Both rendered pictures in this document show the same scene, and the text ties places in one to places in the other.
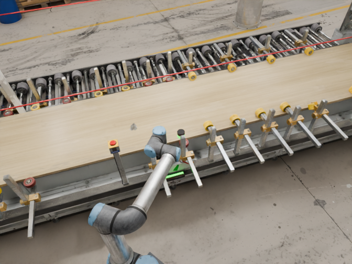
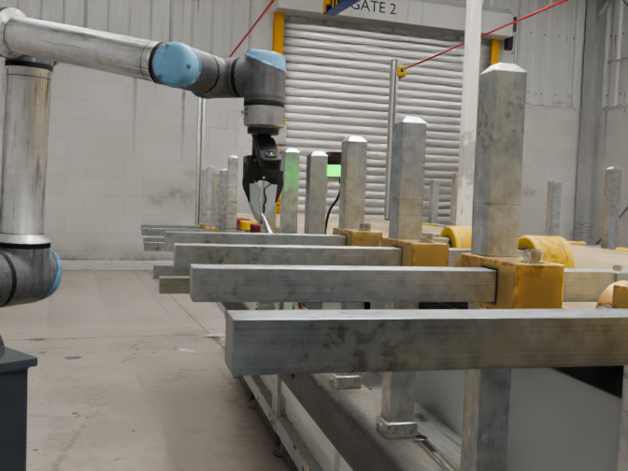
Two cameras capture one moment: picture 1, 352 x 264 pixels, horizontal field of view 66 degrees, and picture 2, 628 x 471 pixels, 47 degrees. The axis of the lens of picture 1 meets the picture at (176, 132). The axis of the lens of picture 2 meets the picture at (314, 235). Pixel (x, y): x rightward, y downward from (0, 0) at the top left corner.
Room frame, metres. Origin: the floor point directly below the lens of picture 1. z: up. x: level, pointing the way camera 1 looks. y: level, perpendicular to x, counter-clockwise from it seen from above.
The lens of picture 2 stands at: (1.35, -1.53, 1.03)
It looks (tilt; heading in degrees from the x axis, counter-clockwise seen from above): 3 degrees down; 90
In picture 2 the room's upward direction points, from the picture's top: 2 degrees clockwise
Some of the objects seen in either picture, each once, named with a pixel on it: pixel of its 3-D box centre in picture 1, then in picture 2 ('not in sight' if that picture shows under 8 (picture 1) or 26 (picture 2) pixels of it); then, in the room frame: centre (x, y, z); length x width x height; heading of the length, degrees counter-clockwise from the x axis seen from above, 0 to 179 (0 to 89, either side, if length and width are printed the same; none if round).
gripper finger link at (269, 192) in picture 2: not in sight; (266, 203); (1.23, 0.12, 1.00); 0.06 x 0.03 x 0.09; 104
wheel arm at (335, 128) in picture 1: (331, 123); not in sight; (1.54, -1.33, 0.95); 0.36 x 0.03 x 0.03; 14
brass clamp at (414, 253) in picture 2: (242, 134); (410, 258); (1.47, -0.56, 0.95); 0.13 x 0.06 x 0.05; 104
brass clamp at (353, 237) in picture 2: (214, 141); (354, 244); (1.41, -0.31, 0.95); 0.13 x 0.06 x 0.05; 104
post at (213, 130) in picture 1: (211, 146); (349, 278); (1.41, -0.29, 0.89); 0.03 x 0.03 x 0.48; 14
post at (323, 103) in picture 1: (315, 119); not in sight; (1.66, -1.26, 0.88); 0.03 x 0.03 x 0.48; 14
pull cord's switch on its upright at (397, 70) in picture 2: not in sight; (394, 156); (1.78, 2.71, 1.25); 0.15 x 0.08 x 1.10; 104
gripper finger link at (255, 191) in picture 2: not in sight; (253, 203); (1.20, 0.11, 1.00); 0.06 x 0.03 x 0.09; 104
